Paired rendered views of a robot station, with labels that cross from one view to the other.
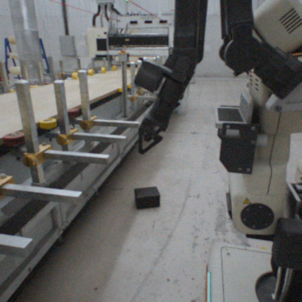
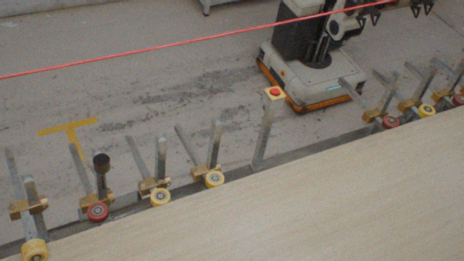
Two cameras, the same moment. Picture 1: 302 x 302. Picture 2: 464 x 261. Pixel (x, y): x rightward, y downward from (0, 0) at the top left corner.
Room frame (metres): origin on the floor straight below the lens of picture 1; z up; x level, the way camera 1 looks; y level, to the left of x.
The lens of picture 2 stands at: (3.45, 1.16, 2.59)
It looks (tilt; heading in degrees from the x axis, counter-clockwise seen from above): 46 degrees down; 224
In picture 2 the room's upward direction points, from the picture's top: 10 degrees clockwise
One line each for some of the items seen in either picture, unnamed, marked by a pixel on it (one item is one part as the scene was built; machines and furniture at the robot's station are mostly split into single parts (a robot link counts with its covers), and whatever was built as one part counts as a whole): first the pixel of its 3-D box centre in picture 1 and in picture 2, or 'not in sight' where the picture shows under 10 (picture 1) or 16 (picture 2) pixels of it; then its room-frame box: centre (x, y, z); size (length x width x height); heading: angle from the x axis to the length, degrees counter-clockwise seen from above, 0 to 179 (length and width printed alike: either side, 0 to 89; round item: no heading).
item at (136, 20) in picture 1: (148, 63); not in sight; (5.64, 0.02, 0.95); 1.65 x 0.70 x 1.90; 78
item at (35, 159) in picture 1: (38, 155); (443, 94); (1.02, 0.47, 0.83); 0.14 x 0.06 x 0.05; 168
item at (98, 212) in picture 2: not in sight; (98, 217); (3.00, 0.12, 0.85); 0.08 x 0.08 x 0.11
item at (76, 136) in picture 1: (85, 137); (397, 95); (1.26, 0.33, 0.83); 0.43 x 0.03 x 0.04; 78
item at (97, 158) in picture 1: (59, 156); (430, 85); (1.01, 0.38, 0.83); 0.43 x 0.03 x 0.04; 78
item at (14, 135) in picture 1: (16, 146); (457, 105); (1.06, 0.57, 0.85); 0.08 x 0.08 x 0.11
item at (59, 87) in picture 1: (64, 130); (416, 98); (1.24, 0.42, 0.87); 0.04 x 0.04 x 0.48; 78
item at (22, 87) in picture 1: (32, 141); (452, 84); (0.99, 0.47, 0.90); 0.04 x 0.04 x 0.48; 78
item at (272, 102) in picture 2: (123, 57); (273, 98); (2.21, 0.21, 1.18); 0.07 x 0.07 x 0.08; 78
